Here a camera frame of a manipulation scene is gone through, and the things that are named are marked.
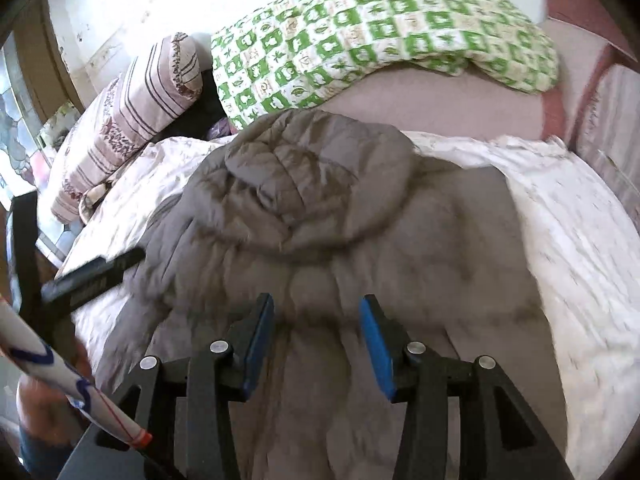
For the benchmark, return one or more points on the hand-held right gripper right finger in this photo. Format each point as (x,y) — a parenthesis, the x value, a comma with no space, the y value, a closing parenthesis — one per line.
(377,350)

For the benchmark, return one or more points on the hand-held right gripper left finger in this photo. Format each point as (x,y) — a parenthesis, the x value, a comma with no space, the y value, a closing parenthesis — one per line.
(257,340)

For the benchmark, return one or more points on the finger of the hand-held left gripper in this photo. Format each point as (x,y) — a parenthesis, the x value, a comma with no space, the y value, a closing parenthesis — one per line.
(95,275)

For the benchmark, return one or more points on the grey puffer jacket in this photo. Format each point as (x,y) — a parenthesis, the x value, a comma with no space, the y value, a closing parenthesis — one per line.
(310,200)

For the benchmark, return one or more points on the person's left hand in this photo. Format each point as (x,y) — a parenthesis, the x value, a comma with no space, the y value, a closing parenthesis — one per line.
(42,400)

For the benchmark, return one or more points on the cream floral cloth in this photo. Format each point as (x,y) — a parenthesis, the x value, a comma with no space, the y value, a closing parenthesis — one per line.
(92,202)

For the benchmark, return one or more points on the striped floral pillow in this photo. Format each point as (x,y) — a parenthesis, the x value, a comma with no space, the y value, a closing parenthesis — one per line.
(120,125)

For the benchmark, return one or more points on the purple cloth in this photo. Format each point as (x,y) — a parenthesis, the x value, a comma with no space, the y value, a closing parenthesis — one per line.
(220,127)

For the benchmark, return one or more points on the white leaf-print quilt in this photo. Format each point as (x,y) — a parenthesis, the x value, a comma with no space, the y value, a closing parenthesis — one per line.
(575,240)

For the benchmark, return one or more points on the pink bed sheet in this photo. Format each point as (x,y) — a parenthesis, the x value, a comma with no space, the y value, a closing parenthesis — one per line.
(450,105)

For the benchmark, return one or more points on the green checkered pillow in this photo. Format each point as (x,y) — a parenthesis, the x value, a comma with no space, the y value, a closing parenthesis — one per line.
(350,35)

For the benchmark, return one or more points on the striped chair cushion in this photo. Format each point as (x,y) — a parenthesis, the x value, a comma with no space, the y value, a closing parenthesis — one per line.
(615,130)

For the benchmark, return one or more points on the brown wooden door frame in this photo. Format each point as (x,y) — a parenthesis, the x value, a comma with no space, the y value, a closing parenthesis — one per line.
(45,70)

